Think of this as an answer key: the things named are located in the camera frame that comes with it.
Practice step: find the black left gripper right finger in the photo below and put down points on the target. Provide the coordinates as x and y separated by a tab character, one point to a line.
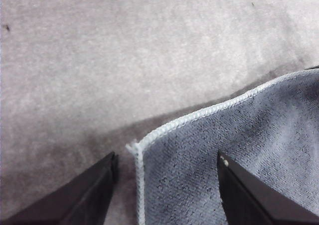
251	197

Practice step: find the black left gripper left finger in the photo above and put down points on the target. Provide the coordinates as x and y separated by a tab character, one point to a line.
82	197

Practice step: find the purple towel with grey hem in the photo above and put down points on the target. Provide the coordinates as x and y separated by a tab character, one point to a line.
236	155

